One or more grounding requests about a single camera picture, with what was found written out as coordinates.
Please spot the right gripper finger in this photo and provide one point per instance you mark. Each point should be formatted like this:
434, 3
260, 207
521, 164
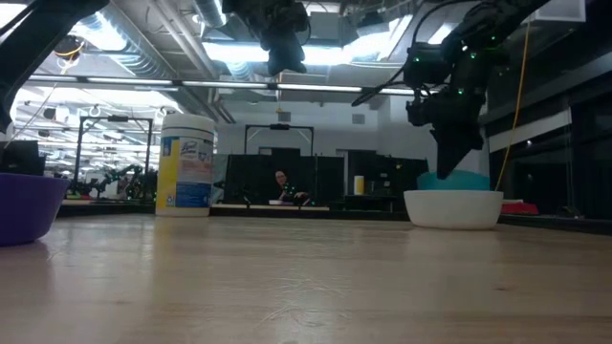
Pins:
454, 155

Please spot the teal plastic bowl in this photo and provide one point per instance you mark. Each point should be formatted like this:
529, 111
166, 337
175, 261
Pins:
461, 182

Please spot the black background robot arm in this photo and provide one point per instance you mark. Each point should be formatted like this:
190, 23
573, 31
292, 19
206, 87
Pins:
117, 179

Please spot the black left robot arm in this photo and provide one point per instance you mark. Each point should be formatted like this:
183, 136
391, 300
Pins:
33, 43

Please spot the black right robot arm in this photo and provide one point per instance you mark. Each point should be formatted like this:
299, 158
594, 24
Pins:
492, 24

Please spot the white plastic bowl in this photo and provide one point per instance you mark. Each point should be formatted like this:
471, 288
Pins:
453, 209

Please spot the red plastic bowl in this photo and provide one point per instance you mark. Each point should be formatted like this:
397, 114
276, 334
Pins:
520, 208

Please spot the yellow background canister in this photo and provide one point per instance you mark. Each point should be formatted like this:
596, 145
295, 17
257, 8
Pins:
358, 185

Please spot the person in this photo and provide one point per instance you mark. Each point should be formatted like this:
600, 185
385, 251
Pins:
289, 188

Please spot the black partition screen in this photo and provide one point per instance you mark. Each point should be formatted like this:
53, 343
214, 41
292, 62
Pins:
253, 177

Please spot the white disinfecting wipes canister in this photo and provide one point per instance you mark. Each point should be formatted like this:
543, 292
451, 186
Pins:
185, 165

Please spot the dark blue plastic bowl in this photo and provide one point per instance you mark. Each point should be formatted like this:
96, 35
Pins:
26, 208

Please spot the black monitor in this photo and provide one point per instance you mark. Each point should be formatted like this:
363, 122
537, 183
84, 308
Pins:
21, 157

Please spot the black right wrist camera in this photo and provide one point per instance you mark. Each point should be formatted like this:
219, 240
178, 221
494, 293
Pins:
423, 64

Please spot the black aluminium table frame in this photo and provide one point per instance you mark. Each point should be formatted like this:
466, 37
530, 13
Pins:
296, 211

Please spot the black robot station frame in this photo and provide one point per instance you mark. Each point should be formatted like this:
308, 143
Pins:
115, 143
279, 136

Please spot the silver ventilation duct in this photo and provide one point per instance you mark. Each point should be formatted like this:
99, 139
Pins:
210, 12

